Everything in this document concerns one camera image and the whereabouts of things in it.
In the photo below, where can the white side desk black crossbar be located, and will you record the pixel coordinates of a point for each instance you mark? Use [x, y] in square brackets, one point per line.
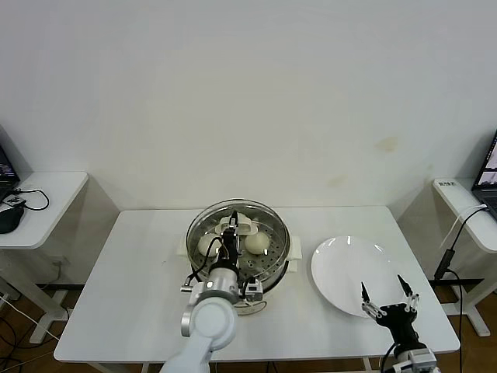
[450, 206]

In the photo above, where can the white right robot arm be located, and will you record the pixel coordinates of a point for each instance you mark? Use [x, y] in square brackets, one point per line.
[407, 344]

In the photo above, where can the round glass pot lid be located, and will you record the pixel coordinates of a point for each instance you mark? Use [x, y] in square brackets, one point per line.
[244, 227]

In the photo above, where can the small white printed tag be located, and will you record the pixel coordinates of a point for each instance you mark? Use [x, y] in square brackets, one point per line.
[13, 200]

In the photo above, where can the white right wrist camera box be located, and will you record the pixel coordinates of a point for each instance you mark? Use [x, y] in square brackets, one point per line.
[419, 357]

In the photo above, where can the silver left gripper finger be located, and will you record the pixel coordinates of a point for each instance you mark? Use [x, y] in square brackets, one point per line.
[229, 236]
[234, 219]

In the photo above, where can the white steamed baozi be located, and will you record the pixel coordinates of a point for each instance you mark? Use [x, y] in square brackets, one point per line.
[207, 245]
[257, 243]

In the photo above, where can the round white plate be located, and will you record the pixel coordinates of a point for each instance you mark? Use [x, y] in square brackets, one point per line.
[341, 268]

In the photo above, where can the black computer mouse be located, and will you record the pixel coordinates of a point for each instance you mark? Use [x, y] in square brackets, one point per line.
[9, 219]

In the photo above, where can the stainless steel steamer basket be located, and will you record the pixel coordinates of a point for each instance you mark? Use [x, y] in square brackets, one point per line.
[296, 248]

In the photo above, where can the white rounded side desk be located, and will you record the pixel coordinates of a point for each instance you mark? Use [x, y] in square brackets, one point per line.
[50, 202]

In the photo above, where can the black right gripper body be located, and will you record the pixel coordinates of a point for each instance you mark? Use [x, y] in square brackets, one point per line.
[400, 320]

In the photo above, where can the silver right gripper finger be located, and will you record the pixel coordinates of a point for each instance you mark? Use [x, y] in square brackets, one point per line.
[412, 305]
[370, 309]

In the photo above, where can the white wall socket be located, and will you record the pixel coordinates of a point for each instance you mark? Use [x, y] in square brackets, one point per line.
[59, 259]

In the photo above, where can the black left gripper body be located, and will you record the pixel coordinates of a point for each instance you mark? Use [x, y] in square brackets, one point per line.
[230, 254]

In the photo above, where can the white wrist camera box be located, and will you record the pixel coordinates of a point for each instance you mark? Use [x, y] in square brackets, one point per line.
[419, 357]
[253, 289]

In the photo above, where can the black laptop with pink screen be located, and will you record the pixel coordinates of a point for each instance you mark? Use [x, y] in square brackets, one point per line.
[5, 163]

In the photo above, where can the small white labelled box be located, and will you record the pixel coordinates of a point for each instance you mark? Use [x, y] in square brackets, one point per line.
[446, 184]

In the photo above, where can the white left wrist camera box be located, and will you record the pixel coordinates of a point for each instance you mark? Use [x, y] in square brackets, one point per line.
[253, 289]

